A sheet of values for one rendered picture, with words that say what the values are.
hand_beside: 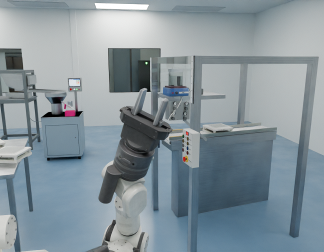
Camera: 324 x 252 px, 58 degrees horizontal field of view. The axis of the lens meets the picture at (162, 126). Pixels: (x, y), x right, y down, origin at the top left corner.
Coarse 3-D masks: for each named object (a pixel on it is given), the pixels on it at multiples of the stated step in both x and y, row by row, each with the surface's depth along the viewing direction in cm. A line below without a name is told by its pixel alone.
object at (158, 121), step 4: (164, 100) 62; (160, 104) 62; (164, 104) 62; (160, 108) 62; (164, 108) 64; (160, 112) 63; (156, 116) 63; (160, 116) 64; (156, 120) 63; (160, 120) 65; (156, 124) 64; (160, 124) 64
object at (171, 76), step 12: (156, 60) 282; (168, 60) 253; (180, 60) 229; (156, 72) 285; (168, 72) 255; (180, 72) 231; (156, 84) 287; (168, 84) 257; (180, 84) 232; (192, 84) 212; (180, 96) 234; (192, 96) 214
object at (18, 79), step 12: (0, 72) 522; (12, 72) 525; (24, 72) 528; (0, 84) 581; (12, 84) 537; (24, 84) 532; (0, 96) 548; (12, 96) 551; (24, 96) 536; (36, 96) 592; (0, 108) 589; (36, 108) 599; (36, 120) 604
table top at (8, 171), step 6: (24, 138) 315; (6, 144) 293; (12, 144) 293; (18, 144) 293; (24, 144) 293; (18, 162) 243; (0, 168) 227; (6, 168) 227; (12, 168) 227; (0, 174) 215; (6, 174) 215; (12, 174) 216
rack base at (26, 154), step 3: (24, 153) 255; (27, 153) 255; (30, 153) 259; (18, 156) 248; (21, 156) 247; (24, 156) 250; (27, 156) 255; (0, 159) 240; (3, 159) 240; (6, 159) 240; (9, 159) 240; (12, 159) 240; (18, 159) 241; (0, 162) 239; (3, 162) 239; (6, 162) 238; (9, 162) 238; (12, 162) 238; (15, 162) 238
